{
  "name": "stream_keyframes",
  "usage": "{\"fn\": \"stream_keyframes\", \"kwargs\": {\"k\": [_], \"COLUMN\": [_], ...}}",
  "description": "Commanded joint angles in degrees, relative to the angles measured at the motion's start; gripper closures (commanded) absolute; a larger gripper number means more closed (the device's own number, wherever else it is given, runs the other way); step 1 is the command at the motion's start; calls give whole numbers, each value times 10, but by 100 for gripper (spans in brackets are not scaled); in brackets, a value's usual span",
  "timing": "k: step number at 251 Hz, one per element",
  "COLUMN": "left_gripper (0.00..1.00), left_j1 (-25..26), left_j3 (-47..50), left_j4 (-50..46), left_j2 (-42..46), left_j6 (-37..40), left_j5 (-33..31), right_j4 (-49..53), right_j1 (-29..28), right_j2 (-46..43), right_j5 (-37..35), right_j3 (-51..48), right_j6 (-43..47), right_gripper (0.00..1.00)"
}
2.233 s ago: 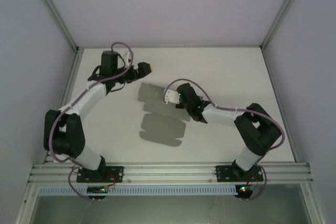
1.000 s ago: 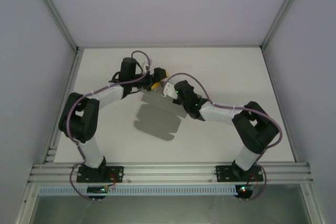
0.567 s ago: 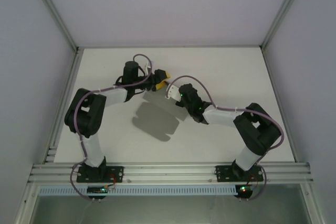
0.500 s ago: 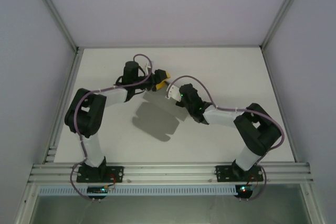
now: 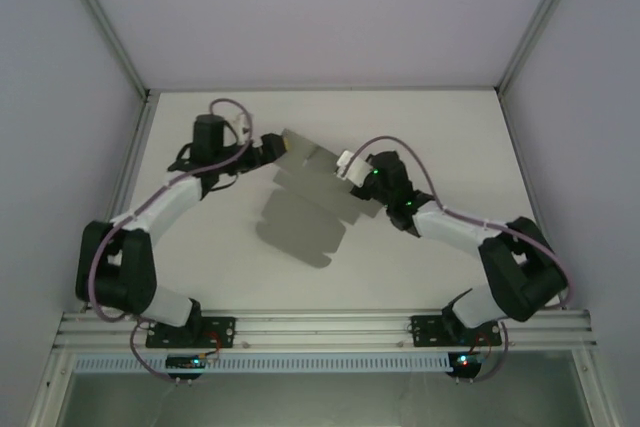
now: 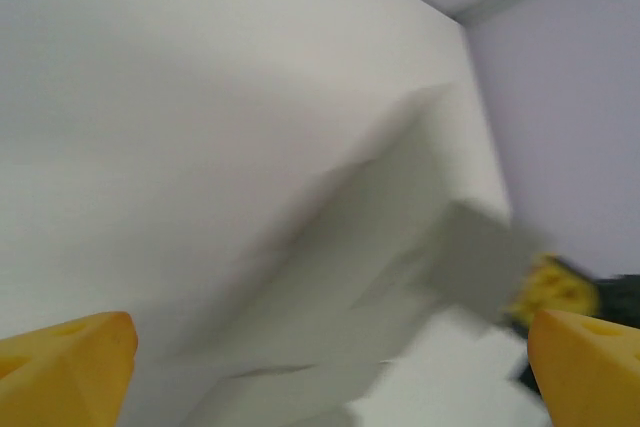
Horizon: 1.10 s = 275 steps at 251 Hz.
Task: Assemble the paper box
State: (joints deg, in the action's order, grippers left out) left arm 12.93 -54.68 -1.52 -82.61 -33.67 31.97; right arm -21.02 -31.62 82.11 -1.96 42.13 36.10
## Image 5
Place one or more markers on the aluminium table edge rail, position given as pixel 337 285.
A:
pixel 135 147
pixel 517 147

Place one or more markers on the grey cardboard paper box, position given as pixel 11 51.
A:
pixel 300 227

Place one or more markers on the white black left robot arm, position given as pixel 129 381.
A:
pixel 170 204

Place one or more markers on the aluminium left table edge rail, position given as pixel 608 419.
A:
pixel 135 147

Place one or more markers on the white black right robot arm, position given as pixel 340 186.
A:
pixel 450 227

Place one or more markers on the aluminium frame leg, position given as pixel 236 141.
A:
pixel 47 392
pixel 595 392

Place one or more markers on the aluminium left frame post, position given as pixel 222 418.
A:
pixel 102 22

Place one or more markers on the aluminium frame post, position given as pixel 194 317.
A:
pixel 542 19
pixel 102 22

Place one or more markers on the aluminium left frame leg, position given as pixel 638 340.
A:
pixel 47 392

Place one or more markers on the aluminium right frame leg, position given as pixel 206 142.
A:
pixel 595 392

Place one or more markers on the aluminium right table edge rail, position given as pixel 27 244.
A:
pixel 517 147

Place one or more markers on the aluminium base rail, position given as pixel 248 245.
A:
pixel 320 327

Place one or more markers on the aluminium right frame post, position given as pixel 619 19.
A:
pixel 542 19

